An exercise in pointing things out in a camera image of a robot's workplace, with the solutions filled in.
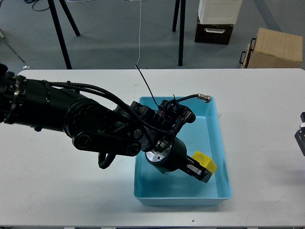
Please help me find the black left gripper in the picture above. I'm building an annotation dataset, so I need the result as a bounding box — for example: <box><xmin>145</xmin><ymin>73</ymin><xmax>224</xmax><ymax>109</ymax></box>
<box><xmin>145</xmin><ymin>137</ymin><xmax>212</xmax><ymax>183</ymax></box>

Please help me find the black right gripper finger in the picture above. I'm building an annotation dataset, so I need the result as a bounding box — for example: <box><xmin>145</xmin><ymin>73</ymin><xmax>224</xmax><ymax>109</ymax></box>
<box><xmin>295</xmin><ymin>112</ymin><xmax>305</xmax><ymax>156</ymax></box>

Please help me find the yellow block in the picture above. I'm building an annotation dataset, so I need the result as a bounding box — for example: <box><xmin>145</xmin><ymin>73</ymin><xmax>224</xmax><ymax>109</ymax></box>
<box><xmin>192</xmin><ymin>151</ymin><xmax>217</xmax><ymax>175</ymax></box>

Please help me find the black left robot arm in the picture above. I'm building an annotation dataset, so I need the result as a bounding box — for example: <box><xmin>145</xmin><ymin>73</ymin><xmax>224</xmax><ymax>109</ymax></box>
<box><xmin>0</xmin><ymin>65</ymin><xmax>217</xmax><ymax>182</ymax></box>

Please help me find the light blue plastic bin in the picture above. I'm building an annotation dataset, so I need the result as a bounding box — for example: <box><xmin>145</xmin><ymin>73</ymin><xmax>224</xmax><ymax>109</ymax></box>
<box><xmin>134</xmin><ymin>98</ymin><xmax>232</xmax><ymax>206</ymax></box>

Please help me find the black drawer cabinet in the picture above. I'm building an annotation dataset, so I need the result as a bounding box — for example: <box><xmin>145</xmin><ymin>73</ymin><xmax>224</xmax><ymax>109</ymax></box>
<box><xmin>194</xmin><ymin>18</ymin><xmax>234</xmax><ymax>45</ymax></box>

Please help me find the black table leg pair right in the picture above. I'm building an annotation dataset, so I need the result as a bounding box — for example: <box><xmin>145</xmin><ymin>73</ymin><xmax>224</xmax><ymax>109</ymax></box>
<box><xmin>172</xmin><ymin>0</ymin><xmax>186</xmax><ymax>66</ymax></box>

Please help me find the black table leg pair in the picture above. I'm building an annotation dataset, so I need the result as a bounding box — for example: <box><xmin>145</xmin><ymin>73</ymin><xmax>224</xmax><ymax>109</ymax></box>
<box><xmin>47</xmin><ymin>0</ymin><xmax>81</xmax><ymax>70</ymax></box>
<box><xmin>172</xmin><ymin>0</ymin><xmax>186</xmax><ymax>66</ymax></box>

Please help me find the black table leg pair left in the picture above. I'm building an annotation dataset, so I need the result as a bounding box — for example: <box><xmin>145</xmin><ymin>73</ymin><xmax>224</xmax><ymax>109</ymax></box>
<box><xmin>47</xmin><ymin>0</ymin><xmax>81</xmax><ymax>70</ymax></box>

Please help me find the wooden box with handles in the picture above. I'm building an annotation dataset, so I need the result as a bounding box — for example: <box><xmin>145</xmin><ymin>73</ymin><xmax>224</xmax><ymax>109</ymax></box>
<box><xmin>239</xmin><ymin>28</ymin><xmax>303</xmax><ymax>69</ymax></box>

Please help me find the black thin cable tie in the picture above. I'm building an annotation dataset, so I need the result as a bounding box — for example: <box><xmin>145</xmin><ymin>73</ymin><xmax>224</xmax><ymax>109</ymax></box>
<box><xmin>135</xmin><ymin>64</ymin><xmax>158</xmax><ymax>106</ymax></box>

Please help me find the white hanging cord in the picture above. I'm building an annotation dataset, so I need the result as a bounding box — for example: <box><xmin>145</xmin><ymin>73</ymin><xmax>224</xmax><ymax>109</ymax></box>
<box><xmin>130</xmin><ymin>0</ymin><xmax>143</xmax><ymax>70</ymax></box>

